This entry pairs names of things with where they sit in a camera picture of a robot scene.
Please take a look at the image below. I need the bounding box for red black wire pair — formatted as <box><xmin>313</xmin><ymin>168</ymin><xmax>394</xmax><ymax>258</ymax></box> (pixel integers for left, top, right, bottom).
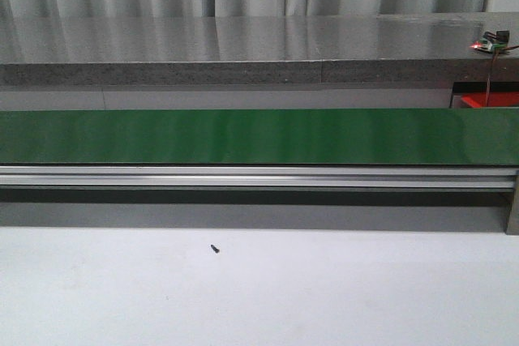
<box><xmin>483</xmin><ymin>42</ymin><xmax>519</xmax><ymax>108</ymax></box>

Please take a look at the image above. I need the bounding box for grey metal support bracket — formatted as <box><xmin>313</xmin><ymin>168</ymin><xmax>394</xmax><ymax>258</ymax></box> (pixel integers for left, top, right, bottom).
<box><xmin>500</xmin><ymin>176</ymin><xmax>519</xmax><ymax>236</ymax></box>

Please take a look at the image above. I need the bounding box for small green circuit board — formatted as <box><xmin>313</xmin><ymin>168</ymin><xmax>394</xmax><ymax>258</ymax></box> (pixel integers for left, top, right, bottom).
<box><xmin>470</xmin><ymin>30</ymin><xmax>510</xmax><ymax>54</ymax></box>

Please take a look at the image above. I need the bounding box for red plastic tray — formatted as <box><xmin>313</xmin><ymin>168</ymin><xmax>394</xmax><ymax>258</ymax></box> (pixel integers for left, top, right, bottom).
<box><xmin>461</xmin><ymin>92</ymin><xmax>519</xmax><ymax>109</ymax></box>

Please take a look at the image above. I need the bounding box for grey stone counter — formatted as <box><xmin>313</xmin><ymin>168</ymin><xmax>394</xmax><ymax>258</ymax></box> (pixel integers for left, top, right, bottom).
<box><xmin>1</xmin><ymin>12</ymin><xmax>518</xmax><ymax>86</ymax></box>

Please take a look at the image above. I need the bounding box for aluminium conveyor frame rail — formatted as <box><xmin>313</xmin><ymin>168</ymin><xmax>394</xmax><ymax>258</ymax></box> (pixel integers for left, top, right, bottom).
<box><xmin>1</xmin><ymin>165</ymin><xmax>518</xmax><ymax>190</ymax></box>

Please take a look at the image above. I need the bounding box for green conveyor belt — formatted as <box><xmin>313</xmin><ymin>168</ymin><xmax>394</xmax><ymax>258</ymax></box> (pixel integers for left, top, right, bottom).
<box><xmin>1</xmin><ymin>109</ymin><xmax>518</xmax><ymax>166</ymax></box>

